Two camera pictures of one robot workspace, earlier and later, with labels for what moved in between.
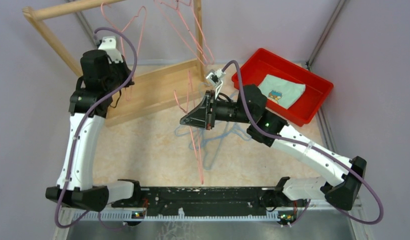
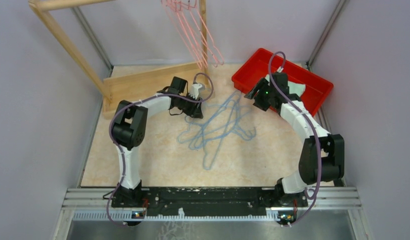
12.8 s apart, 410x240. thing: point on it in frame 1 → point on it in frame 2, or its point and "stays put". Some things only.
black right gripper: [201, 116] → [263, 85]
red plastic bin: [293, 92] stays put
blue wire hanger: [238, 131] stays put
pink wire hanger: [129, 98] → [188, 14]
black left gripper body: [117, 77] → [188, 107]
